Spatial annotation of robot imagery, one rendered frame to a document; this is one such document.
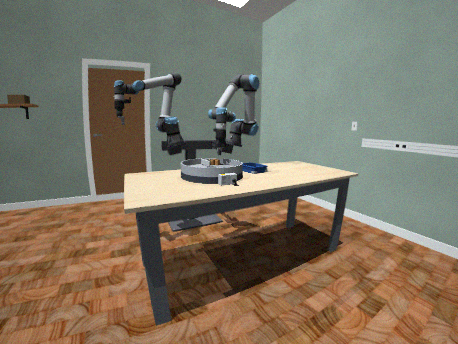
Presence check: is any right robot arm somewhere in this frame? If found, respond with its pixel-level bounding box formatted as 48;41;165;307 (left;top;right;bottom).
114;73;184;146

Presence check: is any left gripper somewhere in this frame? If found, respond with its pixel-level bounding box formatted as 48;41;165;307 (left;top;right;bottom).
214;123;226;155

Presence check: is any grey round turntable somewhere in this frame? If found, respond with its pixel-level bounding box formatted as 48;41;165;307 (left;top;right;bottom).
181;158;243;186

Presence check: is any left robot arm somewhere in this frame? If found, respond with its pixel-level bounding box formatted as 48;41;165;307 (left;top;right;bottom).
208;75;259;144

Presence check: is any blue open-top crate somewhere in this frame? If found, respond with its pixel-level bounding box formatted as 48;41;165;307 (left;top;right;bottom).
242;162;268;173

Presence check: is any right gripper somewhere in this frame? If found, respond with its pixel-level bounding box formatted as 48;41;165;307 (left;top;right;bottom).
114;94;131;125

